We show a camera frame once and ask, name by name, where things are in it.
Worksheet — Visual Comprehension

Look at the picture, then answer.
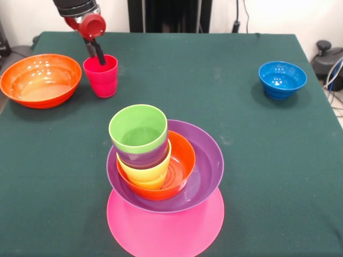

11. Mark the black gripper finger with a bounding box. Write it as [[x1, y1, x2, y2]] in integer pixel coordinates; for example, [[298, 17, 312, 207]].
[[83, 37, 96, 58], [92, 39, 107, 66]]

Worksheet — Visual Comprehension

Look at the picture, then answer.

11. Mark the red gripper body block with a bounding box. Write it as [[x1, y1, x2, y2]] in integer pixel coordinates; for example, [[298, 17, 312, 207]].
[[65, 13, 107, 39]]

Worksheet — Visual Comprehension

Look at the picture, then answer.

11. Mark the red cup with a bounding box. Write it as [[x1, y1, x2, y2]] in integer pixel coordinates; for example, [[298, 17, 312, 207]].
[[83, 54, 118, 99]]

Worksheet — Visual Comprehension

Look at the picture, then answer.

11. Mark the green cup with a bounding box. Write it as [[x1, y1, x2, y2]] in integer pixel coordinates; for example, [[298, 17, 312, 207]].
[[108, 104, 169, 155]]

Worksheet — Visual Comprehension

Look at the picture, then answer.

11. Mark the purple cup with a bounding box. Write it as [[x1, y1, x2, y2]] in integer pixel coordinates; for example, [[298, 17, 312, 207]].
[[114, 138, 170, 170]]

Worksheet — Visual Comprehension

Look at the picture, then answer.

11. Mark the yellow cup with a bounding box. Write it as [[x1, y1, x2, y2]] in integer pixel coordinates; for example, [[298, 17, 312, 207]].
[[116, 141, 172, 191]]

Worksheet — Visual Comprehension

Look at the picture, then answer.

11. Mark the small orange bowl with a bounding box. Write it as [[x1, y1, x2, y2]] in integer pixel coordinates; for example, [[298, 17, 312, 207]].
[[116, 130, 197, 201]]

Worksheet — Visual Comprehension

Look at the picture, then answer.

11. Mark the purple bowl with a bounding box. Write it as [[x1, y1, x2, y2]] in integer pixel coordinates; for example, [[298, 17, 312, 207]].
[[106, 119, 225, 214]]

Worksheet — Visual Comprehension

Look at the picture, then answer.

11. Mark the blue bowl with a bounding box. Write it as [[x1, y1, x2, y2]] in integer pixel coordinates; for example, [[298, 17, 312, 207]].
[[258, 61, 308, 101]]

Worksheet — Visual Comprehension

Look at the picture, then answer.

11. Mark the pink bowl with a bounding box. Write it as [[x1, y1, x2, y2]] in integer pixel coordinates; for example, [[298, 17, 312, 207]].
[[106, 186, 225, 257]]

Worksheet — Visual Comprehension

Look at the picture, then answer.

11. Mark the large orange bowl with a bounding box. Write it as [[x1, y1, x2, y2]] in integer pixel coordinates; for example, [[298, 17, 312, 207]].
[[0, 53, 83, 109]]

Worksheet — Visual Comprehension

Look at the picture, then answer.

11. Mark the dark green tablecloth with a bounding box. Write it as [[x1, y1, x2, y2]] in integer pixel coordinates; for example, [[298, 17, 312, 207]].
[[0, 31, 343, 257]]

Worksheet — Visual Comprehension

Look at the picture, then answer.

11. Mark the black pedestal foot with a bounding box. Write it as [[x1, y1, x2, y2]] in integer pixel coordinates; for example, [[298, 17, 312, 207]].
[[10, 36, 41, 57], [310, 40, 343, 79]]

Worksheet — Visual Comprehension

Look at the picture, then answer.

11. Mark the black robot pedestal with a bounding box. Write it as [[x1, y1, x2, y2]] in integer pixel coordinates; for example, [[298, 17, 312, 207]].
[[128, 0, 212, 33]]

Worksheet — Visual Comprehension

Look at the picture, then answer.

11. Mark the black wall plug cable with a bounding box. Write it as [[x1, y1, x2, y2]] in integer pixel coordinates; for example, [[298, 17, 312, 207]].
[[232, 0, 250, 33]]

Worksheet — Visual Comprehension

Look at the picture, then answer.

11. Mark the cable bundle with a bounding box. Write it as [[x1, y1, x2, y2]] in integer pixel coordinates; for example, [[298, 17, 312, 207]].
[[323, 57, 343, 117]]

